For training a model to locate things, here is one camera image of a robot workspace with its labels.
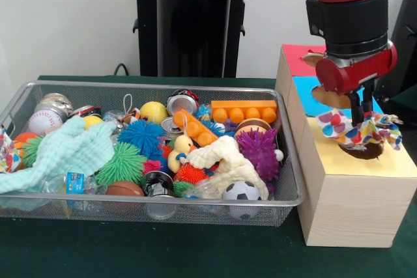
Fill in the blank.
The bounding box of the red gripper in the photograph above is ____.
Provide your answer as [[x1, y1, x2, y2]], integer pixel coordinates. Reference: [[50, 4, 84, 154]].
[[315, 39, 398, 128]]

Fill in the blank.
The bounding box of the colourful patterned cloth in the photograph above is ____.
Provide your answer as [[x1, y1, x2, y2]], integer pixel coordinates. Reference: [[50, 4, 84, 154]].
[[317, 108, 404, 152]]

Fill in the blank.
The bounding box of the wooden box with three holes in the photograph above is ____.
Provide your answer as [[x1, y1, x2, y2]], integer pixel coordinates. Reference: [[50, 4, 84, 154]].
[[275, 43, 417, 248]]

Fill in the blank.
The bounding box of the silver mesh bin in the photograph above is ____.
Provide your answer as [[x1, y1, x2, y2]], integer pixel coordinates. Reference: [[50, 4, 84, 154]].
[[0, 79, 306, 229]]

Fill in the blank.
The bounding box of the black upright panel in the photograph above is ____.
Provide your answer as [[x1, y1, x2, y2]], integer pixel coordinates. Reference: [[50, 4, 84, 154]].
[[377, 0, 417, 98]]

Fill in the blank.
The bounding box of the purple spiky toy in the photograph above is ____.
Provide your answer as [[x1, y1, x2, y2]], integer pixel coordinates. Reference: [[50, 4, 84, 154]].
[[235, 127, 285, 184]]

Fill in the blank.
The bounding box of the long orange toy brick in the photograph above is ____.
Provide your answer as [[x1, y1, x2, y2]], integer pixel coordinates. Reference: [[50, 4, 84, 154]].
[[210, 99, 278, 124]]

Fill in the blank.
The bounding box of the cream yellow cloth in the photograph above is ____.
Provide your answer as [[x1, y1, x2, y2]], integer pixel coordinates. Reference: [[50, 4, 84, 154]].
[[188, 134, 270, 201]]

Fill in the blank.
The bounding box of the small soccer ball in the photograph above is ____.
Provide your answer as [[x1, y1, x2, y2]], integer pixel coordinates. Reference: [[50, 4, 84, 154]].
[[222, 180, 263, 201]]

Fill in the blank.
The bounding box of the short orange toy brick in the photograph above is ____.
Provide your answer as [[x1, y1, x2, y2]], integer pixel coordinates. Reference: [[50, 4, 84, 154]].
[[172, 109, 220, 147]]

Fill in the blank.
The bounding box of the yellow ball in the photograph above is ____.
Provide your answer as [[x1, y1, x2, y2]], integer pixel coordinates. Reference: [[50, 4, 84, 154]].
[[139, 101, 169, 125]]

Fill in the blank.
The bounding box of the blue spiky ball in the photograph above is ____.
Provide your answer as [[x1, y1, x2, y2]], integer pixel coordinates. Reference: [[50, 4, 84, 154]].
[[117, 119, 167, 150]]

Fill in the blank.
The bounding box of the green spiky ball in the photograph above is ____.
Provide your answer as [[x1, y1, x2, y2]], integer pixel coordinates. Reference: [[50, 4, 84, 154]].
[[94, 143, 147, 186]]

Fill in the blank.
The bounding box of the mint green cloth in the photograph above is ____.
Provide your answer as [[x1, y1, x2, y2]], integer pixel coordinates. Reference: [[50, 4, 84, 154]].
[[0, 115, 118, 194]]

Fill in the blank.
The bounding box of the white baseball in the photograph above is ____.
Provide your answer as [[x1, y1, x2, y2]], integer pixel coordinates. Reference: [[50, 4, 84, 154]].
[[27, 109, 63, 137]]

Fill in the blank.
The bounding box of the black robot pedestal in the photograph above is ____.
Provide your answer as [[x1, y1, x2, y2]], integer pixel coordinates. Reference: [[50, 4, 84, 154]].
[[126, 0, 261, 79]]

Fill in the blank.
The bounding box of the black cable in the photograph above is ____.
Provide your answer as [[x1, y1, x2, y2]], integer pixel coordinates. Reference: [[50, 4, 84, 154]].
[[113, 62, 131, 76]]

